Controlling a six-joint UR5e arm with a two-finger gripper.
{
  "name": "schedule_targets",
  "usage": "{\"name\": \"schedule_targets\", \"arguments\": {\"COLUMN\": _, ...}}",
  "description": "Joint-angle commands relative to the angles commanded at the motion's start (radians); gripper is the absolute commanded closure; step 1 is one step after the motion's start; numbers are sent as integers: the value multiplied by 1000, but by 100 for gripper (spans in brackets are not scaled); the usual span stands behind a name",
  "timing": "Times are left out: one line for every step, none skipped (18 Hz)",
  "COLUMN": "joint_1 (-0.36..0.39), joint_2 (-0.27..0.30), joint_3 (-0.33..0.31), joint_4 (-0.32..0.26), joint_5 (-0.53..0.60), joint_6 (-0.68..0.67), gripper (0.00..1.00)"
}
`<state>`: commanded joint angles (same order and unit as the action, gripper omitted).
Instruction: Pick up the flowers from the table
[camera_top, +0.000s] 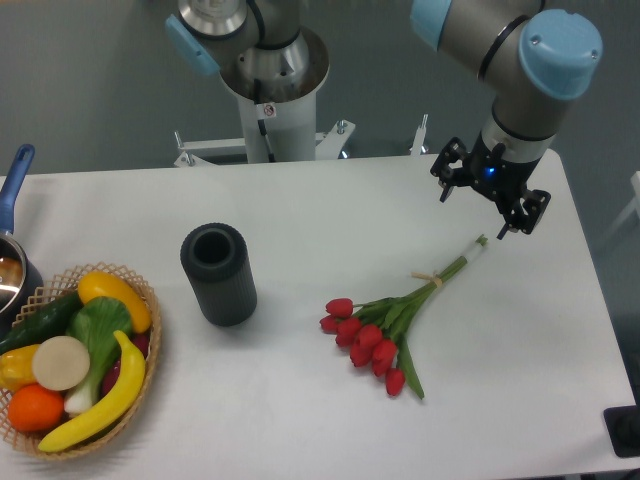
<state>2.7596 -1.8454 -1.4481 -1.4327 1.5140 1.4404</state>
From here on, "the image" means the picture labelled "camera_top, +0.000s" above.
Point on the yellow banana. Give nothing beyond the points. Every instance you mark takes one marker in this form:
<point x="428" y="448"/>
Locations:
<point x="107" y="410"/>

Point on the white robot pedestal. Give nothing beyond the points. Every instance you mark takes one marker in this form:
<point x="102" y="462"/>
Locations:
<point x="276" y="93"/>

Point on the yellow bell pepper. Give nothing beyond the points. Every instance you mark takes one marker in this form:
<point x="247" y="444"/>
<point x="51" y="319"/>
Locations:
<point x="16" y="368"/>

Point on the red tulip bouquet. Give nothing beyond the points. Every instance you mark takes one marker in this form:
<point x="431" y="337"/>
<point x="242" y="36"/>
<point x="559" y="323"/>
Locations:
<point x="375" y="333"/>

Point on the white chair frame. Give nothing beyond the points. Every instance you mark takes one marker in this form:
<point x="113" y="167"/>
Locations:
<point x="623" y="223"/>

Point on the green cucumber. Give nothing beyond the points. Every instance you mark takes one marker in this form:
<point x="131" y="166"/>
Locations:
<point x="50" y="320"/>

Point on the blue handled saucepan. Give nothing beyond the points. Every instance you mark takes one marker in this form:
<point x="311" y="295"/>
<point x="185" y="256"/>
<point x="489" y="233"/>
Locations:
<point x="19" y="277"/>

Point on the black device at table edge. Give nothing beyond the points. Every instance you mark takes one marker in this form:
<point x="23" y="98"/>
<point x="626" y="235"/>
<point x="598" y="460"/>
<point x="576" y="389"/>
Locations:
<point x="623" y="429"/>

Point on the yellow squash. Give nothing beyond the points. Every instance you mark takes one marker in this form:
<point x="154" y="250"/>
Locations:
<point x="102" y="284"/>

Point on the green bok choy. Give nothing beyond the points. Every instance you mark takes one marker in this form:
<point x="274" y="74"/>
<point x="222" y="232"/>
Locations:
<point x="94" y="326"/>

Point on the orange fruit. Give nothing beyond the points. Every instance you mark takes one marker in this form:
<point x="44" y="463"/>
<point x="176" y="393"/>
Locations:
<point x="34" y="408"/>

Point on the dark red vegetable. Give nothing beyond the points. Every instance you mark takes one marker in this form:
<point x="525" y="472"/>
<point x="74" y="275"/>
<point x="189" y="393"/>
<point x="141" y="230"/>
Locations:
<point x="141" y="341"/>

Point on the beige round disc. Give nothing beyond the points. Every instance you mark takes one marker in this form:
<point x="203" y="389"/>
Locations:
<point x="60" y="363"/>

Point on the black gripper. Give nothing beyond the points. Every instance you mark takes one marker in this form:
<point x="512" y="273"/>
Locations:
<point x="489" y="173"/>

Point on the dark grey ribbed vase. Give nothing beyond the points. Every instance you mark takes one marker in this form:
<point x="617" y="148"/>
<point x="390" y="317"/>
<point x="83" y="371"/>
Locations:
<point x="215" y="259"/>

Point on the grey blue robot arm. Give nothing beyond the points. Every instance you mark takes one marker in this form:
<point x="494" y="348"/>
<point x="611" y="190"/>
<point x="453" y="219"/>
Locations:
<point x="538" y="61"/>

